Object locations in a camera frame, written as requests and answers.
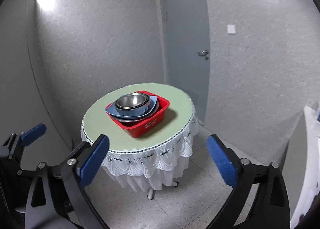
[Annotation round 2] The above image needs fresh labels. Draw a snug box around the blue plastic plate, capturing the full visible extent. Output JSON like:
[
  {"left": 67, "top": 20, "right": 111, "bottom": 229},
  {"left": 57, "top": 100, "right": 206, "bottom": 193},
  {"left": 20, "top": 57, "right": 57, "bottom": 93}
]
[{"left": 106, "top": 92, "right": 158, "bottom": 120}]

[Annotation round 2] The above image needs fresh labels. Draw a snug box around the large steel bowl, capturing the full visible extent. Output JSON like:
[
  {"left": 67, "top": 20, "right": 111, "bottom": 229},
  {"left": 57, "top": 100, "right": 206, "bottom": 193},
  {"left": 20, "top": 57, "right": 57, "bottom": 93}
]
[{"left": 108, "top": 102, "right": 159, "bottom": 123}]

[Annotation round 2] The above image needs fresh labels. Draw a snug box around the red plastic basin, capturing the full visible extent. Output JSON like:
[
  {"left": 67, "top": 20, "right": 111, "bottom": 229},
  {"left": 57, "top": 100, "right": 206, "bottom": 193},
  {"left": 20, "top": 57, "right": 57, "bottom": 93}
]
[{"left": 109, "top": 90, "right": 170, "bottom": 139}]

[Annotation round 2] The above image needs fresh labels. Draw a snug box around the white table leg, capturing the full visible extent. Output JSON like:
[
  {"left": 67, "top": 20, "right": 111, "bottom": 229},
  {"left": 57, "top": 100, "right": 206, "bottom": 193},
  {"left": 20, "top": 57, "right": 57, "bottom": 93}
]
[{"left": 147, "top": 181, "right": 179, "bottom": 201}]

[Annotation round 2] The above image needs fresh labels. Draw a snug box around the green round tablecloth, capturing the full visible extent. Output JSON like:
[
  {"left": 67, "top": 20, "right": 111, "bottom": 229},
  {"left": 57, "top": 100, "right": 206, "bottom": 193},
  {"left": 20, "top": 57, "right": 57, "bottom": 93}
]
[{"left": 80, "top": 83, "right": 198, "bottom": 192}]

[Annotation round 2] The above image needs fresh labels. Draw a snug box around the small steel bowl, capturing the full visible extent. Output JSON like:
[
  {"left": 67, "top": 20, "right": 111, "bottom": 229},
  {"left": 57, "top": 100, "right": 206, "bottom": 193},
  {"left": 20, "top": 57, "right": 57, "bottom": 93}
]
[{"left": 116, "top": 92, "right": 149, "bottom": 109}]

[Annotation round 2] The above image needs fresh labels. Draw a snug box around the grey door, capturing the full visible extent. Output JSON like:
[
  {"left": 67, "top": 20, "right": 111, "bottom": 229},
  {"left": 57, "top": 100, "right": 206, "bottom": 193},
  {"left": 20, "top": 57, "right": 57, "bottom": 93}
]
[{"left": 159, "top": 0, "right": 210, "bottom": 124}]

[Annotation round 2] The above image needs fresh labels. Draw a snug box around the metal door handle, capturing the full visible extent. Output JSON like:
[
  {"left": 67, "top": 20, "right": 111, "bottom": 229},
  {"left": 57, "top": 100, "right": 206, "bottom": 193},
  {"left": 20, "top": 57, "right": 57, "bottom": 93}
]
[{"left": 198, "top": 50, "right": 209, "bottom": 60}]

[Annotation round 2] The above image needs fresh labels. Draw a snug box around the white wall switch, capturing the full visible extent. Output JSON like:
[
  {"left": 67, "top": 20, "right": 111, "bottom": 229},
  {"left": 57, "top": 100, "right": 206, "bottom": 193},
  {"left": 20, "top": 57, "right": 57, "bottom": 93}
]
[{"left": 227, "top": 25, "right": 236, "bottom": 35}]

